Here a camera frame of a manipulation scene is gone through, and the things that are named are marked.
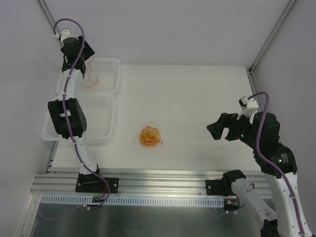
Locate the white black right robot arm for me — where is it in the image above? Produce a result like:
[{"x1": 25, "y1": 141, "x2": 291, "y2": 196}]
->
[{"x1": 205, "y1": 112, "x2": 313, "y2": 237}]

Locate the aluminium rail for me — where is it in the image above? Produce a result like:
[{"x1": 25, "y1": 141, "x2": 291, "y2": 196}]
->
[
  {"x1": 246, "y1": 68, "x2": 263, "y2": 112},
  {"x1": 31, "y1": 167, "x2": 275, "y2": 198}
]

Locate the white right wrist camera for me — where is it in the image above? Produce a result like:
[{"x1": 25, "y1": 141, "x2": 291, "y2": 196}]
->
[{"x1": 237, "y1": 96, "x2": 259, "y2": 120}]

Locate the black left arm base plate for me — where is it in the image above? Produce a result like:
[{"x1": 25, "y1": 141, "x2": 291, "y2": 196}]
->
[{"x1": 75, "y1": 174, "x2": 119, "y2": 194}]

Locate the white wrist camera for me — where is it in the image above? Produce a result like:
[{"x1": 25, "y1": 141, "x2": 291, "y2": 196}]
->
[
  {"x1": 237, "y1": 96, "x2": 259, "y2": 120},
  {"x1": 54, "y1": 29, "x2": 74, "y2": 43}
]

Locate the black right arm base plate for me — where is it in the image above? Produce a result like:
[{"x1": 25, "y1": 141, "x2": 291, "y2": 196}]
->
[{"x1": 205, "y1": 180, "x2": 235, "y2": 197}]

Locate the right side aluminium rail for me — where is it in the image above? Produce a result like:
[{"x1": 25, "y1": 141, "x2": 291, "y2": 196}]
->
[{"x1": 246, "y1": 68, "x2": 263, "y2": 112}]

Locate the yellow orange cable bundle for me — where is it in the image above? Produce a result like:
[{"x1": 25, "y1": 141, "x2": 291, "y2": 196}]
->
[{"x1": 133, "y1": 120, "x2": 164, "y2": 149}]

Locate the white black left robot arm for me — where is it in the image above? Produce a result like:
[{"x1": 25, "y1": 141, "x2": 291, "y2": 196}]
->
[{"x1": 47, "y1": 34, "x2": 108, "y2": 196}]

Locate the aluminium front rail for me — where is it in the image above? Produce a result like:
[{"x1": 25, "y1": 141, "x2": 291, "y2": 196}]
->
[{"x1": 31, "y1": 167, "x2": 275, "y2": 198}]

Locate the left aluminium frame post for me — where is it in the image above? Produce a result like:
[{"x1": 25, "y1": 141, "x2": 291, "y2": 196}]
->
[{"x1": 36, "y1": 0, "x2": 56, "y2": 31}]

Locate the aluminium frame post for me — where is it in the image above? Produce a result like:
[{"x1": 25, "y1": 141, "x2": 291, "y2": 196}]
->
[
  {"x1": 36, "y1": 0, "x2": 56, "y2": 31},
  {"x1": 248, "y1": 0, "x2": 298, "y2": 76}
]

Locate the far white perforated basket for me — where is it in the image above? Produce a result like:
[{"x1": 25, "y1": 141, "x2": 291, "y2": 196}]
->
[{"x1": 56, "y1": 58, "x2": 120, "y2": 95}]

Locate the right aluminium frame post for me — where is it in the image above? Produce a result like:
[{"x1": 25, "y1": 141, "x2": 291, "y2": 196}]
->
[{"x1": 248, "y1": 0, "x2": 298, "y2": 76}]

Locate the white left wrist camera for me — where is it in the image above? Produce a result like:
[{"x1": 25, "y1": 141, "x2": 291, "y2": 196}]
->
[{"x1": 54, "y1": 29, "x2": 74, "y2": 43}]

